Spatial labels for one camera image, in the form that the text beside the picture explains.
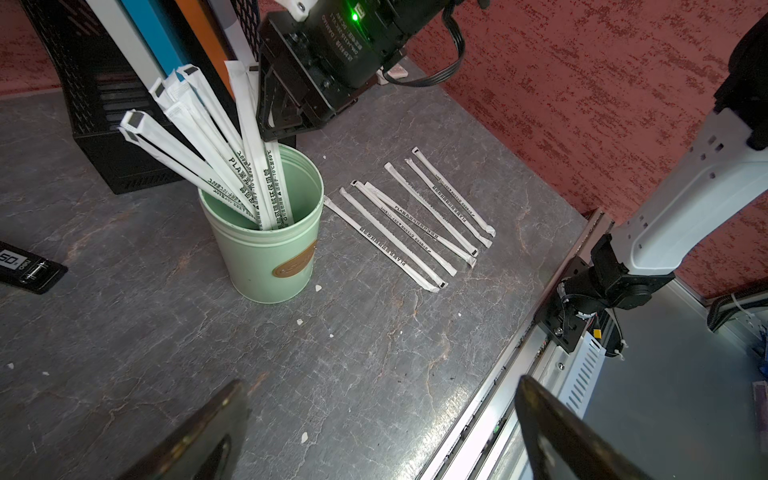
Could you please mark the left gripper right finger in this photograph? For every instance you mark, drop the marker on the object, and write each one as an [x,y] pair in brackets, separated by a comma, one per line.
[545,420]

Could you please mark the aluminium front rail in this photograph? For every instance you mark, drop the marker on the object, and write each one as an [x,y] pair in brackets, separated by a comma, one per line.
[486,441]

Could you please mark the straw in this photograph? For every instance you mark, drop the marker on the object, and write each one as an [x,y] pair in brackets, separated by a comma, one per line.
[438,281]
[444,199]
[392,215]
[467,257]
[449,187]
[464,243]
[414,275]

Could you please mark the blue folder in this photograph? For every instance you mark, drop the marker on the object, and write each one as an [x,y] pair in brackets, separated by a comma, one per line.
[226,16]

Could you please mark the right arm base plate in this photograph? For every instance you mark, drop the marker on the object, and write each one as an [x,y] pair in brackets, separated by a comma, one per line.
[565,317]

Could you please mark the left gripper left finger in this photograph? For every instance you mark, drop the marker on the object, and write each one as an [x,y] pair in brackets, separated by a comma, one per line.
[206,446]

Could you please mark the black file organizer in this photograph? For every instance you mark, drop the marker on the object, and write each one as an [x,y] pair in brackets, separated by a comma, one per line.
[99,86]

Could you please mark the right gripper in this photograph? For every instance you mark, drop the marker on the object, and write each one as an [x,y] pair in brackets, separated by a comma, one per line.
[317,58]

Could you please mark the green cup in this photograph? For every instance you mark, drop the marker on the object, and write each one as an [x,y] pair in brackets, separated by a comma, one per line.
[270,267]

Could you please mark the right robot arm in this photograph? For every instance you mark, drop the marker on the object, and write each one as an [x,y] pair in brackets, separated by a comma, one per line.
[723,171]

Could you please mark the black stapler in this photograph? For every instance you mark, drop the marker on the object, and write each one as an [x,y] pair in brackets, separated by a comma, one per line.
[28,271]

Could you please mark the wrapped straws in cup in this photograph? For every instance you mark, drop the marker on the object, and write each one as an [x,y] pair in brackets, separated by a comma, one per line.
[234,164]

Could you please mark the teal book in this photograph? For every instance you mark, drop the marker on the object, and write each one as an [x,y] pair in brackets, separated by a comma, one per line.
[154,21]

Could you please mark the orange book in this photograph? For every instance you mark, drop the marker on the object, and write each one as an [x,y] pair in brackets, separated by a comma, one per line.
[209,34]

